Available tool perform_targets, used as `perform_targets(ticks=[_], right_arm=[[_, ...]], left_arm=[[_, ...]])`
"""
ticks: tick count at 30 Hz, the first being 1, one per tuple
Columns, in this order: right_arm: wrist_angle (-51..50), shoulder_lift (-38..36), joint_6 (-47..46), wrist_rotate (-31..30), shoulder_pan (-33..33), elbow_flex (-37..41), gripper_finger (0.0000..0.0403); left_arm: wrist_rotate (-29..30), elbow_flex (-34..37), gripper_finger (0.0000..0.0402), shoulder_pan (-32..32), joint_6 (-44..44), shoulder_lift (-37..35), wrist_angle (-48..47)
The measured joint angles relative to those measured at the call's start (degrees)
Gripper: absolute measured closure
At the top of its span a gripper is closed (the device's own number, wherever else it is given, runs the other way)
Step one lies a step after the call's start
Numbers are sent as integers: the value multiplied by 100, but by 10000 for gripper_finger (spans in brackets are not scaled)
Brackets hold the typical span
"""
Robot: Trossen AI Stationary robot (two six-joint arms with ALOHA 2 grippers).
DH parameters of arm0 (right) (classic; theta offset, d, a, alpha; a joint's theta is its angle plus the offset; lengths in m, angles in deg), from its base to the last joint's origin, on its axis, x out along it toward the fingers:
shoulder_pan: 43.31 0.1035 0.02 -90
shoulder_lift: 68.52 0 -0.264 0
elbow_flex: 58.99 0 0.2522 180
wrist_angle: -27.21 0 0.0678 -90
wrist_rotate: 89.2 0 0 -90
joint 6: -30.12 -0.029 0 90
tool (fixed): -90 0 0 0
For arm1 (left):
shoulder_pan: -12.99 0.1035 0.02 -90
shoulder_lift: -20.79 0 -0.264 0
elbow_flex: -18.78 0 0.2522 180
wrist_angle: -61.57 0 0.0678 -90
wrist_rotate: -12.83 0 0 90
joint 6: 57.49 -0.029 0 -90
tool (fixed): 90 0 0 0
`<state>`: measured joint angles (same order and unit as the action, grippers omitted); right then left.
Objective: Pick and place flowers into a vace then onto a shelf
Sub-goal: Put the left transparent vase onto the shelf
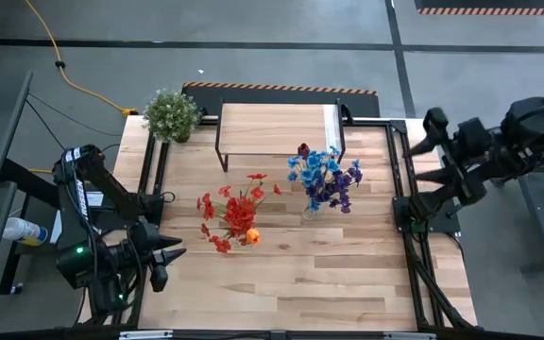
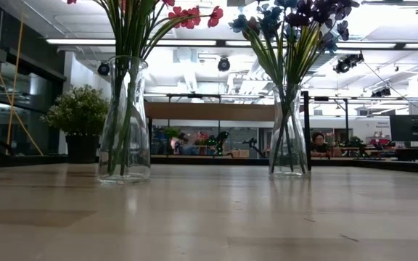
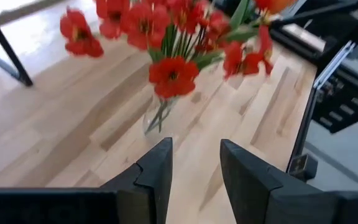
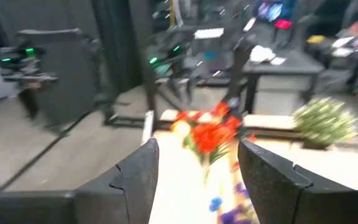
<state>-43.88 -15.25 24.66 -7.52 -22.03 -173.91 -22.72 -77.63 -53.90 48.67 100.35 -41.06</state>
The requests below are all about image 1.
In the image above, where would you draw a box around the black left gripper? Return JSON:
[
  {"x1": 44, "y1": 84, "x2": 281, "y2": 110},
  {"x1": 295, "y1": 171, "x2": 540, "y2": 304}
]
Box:
[{"x1": 115, "y1": 221, "x2": 188, "y2": 273}]

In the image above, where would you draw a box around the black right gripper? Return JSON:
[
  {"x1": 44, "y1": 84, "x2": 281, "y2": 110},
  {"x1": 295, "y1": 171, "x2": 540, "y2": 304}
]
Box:
[{"x1": 402, "y1": 107, "x2": 496, "y2": 202}]

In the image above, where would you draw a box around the red artificial flower bunch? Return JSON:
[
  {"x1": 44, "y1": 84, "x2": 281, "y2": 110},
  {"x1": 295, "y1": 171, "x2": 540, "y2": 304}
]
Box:
[
  {"x1": 195, "y1": 191, "x2": 260, "y2": 255},
  {"x1": 217, "y1": 172, "x2": 283, "y2": 237}
]

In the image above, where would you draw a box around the purple artificial flower bunch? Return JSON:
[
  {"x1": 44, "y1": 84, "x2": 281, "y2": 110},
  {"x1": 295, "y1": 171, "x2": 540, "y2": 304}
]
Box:
[{"x1": 304, "y1": 167, "x2": 365, "y2": 215}]

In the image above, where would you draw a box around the blue artificial flower bunch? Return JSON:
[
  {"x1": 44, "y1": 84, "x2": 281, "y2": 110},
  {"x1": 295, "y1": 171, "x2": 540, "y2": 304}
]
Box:
[{"x1": 286, "y1": 144, "x2": 364, "y2": 213}]

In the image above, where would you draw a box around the white printed box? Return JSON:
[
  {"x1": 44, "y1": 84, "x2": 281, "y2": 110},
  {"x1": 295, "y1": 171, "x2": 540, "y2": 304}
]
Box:
[{"x1": 48, "y1": 190, "x2": 107, "y2": 246}]

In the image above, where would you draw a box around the potted green plant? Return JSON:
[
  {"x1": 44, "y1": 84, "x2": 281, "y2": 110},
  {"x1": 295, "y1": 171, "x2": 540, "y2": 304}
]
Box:
[{"x1": 142, "y1": 88, "x2": 203, "y2": 145}]

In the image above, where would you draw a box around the white spray bottle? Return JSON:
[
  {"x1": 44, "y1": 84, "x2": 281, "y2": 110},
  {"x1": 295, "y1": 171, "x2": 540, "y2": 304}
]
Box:
[{"x1": 2, "y1": 216, "x2": 49, "y2": 247}]

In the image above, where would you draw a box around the black mat with hazard stripe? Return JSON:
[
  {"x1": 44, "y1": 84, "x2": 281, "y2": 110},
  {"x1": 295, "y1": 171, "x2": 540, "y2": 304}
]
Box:
[
  {"x1": 413, "y1": 0, "x2": 544, "y2": 16},
  {"x1": 180, "y1": 80, "x2": 382, "y2": 120}
]

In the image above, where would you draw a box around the black support beam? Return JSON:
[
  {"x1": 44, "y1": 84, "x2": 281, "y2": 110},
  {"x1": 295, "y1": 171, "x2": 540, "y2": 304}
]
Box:
[{"x1": 0, "y1": 158, "x2": 63, "y2": 209}]

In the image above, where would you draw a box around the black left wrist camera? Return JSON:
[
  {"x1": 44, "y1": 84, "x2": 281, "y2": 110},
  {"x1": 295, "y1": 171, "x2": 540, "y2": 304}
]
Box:
[{"x1": 147, "y1": 263, "x2": 170, "y2": 294}]

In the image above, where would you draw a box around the silver frame bracket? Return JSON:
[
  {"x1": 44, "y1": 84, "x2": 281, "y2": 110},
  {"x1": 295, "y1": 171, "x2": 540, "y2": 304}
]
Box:
[
  {"x1": 383, "y1": 331, "x2": 438, "y2": 340},
  {"x1": 119, "y1": 330, "x2": 175, "y2": 340}
]

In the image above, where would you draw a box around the black aluminium table frame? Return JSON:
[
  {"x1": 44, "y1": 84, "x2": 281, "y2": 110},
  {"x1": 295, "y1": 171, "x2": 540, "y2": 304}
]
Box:
[{"x1": 76, "y1": 115, "x2": 481, "y2": 340}]

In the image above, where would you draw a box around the wooden shelf with black frame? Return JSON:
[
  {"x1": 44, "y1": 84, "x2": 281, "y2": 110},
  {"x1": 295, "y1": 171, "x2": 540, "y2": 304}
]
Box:
[{"x1": 213, "y1": 97, "x2": 348, "y2": 174}]

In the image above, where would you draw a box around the black floor cable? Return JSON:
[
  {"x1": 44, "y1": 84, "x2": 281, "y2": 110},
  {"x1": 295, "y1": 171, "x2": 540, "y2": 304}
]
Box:
[
  {"x1": 25, "y1": 92, "x2": 123, "y2": 139},
  {"x1": 25, "y1": 98, "x2": 68, "y2": 154}
]

